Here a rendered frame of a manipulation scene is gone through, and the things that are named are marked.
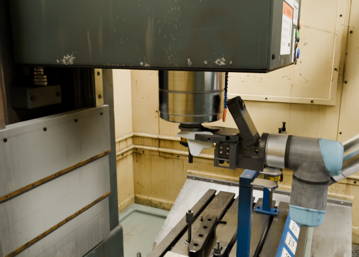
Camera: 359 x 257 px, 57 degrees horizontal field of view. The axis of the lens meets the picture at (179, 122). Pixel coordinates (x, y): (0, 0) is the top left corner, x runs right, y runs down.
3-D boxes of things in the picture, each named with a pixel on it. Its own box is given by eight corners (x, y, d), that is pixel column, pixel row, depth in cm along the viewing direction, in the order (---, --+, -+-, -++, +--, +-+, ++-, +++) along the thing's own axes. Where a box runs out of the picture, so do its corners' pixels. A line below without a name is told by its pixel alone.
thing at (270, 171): (282, 171, 113) (282, 169, 113) (280, 177, 108) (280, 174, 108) (261, 168, 116) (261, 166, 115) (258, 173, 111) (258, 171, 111)
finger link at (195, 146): (173, 156, 79) (212, 159, 78) (174, 132, 78) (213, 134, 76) (177, 152, 82) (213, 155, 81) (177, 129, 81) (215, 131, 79)
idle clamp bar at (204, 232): (217, 231, 134) (218, 216, 133) (199, 270, 110) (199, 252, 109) (205, 229, 135) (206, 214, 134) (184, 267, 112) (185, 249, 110)
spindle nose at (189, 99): (178, 109, 93) (178, 65, 90) (233, 115, 85) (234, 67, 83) (145, 119, 79) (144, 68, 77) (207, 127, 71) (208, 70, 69)
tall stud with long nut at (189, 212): (194, 240, 127) (194, 209, 125) (191, 243, 125) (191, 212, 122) (187, 238, 128) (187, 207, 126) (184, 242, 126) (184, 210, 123)
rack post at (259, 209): (279, 211, 150) (283, 148, 144) (277, 216, 145) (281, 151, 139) (257, 207, 154) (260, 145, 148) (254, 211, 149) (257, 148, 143)
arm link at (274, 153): (286, 139, 70) (290, 130, 77) (264, 136, 71) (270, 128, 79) (282, 172, 71) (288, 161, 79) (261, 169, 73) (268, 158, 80)
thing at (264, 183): (276, 183, 103) (277, 180, 103) (274, 189, 98) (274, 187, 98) (254, 179, 106) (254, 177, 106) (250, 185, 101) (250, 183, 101)
